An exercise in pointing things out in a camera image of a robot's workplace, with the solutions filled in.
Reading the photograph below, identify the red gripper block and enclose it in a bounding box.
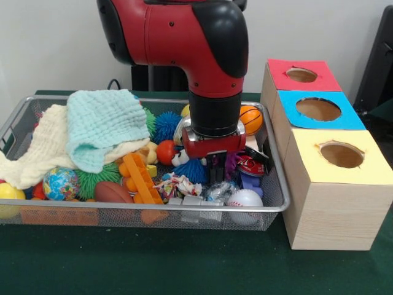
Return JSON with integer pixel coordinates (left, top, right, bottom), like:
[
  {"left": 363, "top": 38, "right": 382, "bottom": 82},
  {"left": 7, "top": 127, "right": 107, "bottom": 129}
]
[{"left": 181, "top": 127, "right": 247, "bottom": 184}]

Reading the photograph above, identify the mint waffle cloth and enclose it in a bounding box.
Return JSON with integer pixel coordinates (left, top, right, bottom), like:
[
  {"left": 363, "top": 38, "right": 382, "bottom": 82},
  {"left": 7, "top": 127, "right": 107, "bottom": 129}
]
[{"left": 66, "top": 88, "right": 151, "bottom": 175}]

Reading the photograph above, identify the shallow silver mesh bin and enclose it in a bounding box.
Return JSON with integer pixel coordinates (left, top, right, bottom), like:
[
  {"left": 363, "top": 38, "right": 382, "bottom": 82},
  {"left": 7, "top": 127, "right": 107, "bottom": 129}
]
[{"left": 0, "top": 94, "right": 291, "bottom": 231}]

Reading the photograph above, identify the wooden box with three holes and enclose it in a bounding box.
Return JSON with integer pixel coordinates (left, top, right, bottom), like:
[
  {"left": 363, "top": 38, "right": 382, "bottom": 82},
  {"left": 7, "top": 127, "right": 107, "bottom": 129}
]
[{"left": 259, "top": 58, "right": 393, "bottom": 251}]

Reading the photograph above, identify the purple spiky rubber ball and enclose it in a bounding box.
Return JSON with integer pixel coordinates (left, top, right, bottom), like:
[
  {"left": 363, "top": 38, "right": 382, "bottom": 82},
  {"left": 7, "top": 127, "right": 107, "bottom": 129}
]
[{"left": 225, "top": 150, "right": 244, "bottom": 181}]

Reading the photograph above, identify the blue spiky toy with eyes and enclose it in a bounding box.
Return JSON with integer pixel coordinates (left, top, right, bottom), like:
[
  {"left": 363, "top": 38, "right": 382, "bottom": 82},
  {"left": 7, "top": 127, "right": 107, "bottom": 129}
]
[{"left": 170, "top": 149, "right": 210, "bottom": 185}]

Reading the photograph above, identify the white toy baseball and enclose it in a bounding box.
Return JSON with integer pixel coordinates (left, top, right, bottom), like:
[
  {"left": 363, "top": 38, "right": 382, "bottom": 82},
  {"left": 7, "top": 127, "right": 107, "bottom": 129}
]
[{"left": 227, "top": 189, "right": 264, "bottom": 227}]

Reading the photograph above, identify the orange toy basketball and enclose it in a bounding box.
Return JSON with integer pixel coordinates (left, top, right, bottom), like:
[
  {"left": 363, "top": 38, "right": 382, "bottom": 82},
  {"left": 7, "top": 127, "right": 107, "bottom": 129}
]
[{"left": 238, "top": 105, "right": 264, "bottom": 136}]

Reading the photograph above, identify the blue spiky rubber ball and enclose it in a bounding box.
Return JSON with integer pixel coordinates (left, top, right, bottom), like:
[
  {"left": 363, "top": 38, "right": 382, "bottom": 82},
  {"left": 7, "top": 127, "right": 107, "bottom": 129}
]
[{"left": 152, "top": 111, "right": 184, "bottom": 144}]

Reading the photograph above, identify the orange plastic building brick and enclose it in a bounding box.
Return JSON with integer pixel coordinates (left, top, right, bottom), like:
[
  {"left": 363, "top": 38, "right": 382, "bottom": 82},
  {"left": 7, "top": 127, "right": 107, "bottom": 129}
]
[{"left": 118, "top": 153, "right": 165, "bottom": 205}]

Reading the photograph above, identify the dark green table cloth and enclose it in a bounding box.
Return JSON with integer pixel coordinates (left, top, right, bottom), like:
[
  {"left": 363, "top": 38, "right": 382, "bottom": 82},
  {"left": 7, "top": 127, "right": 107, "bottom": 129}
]
[{"left": 0, "top": 89, "right": 393, "bottom": 295}]

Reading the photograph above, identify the brown toy football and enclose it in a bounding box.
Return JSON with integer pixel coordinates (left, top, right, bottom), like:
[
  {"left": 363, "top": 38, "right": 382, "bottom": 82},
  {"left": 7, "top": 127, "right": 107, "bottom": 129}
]
[{"left": 94, "top": 181, "right": 135, "bottom": 203}]

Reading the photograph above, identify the globe print ball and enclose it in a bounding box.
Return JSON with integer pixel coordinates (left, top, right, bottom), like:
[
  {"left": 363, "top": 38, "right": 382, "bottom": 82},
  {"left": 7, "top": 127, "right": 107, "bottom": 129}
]
[{"left": 42, "top": 167, "right": 81, "bottom": 201}]

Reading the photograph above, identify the dark green side-table cloth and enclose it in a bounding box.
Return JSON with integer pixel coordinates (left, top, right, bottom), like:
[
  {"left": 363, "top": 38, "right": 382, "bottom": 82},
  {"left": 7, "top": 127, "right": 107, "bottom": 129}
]
[{"left": 367, "top": 98, "right": 393, "bottom": 125}]

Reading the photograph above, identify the cream waffle cloth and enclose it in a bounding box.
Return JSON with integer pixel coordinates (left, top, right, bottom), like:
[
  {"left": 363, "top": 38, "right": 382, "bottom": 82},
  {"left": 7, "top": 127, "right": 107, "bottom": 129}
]
[{"left": 0, "top": 103, "right": 151, "bottom": 191}]

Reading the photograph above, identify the black upright panel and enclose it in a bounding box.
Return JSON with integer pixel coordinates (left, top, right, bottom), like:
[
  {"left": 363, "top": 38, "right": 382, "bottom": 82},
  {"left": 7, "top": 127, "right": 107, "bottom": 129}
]
[{"left": 352, "top": 4, "right": 393, "bottom": 108}]

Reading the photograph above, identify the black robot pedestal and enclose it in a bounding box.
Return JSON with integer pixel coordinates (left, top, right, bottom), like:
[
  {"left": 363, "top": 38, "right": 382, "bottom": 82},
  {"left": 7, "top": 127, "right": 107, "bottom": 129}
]
[{"left": 131, "top": 0, "right": 248, "bottom": 93}]

